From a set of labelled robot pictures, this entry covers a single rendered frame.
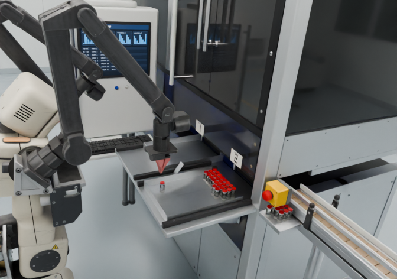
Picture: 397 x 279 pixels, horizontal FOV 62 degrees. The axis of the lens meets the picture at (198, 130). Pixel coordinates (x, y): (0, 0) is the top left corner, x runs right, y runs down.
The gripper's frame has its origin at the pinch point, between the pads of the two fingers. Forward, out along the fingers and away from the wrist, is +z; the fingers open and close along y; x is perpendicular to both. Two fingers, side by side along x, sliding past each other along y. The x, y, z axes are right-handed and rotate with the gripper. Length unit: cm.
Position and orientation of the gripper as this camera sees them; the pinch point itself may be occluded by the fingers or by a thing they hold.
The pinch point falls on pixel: (160, 170)
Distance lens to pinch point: 121.6
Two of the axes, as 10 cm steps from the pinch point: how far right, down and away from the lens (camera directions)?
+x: -4.7, -3.9, 7.9
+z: -0.7, 9.1, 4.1
